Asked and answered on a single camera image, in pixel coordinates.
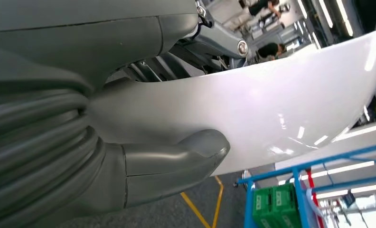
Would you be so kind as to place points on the red barrier belt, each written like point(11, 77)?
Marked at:
point(310, 177)

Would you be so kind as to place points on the person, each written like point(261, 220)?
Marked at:
point(268, 50)
point(260, 6)

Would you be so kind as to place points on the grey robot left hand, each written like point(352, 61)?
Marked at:
point(81, 37)

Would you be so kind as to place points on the blue metal shelf rack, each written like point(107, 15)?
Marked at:
point(249, 204)

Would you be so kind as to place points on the ceiling light strip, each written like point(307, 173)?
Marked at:
point(302, 8)
point(324, 14)
point(344, 17)

